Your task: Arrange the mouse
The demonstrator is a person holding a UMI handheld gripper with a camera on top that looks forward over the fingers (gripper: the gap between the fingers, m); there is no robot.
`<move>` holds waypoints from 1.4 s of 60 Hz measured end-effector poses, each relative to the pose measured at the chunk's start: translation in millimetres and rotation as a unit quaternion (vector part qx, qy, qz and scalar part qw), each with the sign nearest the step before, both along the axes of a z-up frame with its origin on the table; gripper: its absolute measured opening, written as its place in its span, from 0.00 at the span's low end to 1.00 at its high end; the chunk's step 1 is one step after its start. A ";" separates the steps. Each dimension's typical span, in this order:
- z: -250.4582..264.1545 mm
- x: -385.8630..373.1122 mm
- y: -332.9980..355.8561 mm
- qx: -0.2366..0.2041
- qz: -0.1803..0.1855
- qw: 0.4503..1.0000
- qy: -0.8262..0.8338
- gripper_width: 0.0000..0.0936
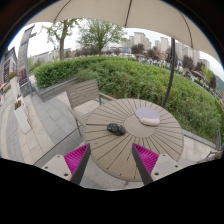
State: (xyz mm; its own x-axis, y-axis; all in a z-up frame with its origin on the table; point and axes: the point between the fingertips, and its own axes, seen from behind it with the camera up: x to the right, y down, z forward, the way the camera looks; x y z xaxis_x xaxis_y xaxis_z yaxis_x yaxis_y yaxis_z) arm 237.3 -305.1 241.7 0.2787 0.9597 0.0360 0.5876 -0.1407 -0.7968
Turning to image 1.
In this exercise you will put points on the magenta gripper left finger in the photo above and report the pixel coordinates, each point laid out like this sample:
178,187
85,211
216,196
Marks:
70,167

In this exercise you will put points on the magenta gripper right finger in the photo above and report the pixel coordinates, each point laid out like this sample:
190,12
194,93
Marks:
153,166

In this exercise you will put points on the purple mouse pad wrist rest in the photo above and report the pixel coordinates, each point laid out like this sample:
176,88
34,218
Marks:
148,116

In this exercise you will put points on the black computer mouse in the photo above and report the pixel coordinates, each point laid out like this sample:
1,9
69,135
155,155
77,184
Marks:
116,129

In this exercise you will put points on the round slatted patio table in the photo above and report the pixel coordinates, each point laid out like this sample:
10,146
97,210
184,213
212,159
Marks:
113,154

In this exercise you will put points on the grey slatted patio chair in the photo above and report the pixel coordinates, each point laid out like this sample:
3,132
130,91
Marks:
81,93

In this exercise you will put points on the white flower planter box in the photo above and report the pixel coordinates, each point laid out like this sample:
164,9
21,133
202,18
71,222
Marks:
21,116

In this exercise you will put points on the green trimmed hedge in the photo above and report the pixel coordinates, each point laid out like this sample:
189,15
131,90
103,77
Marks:
194,108

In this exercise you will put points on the standing sign board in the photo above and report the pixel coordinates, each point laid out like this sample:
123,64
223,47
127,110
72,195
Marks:
23,76

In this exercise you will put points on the beige patio umbrella canopy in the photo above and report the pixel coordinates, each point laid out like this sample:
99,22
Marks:
155,15

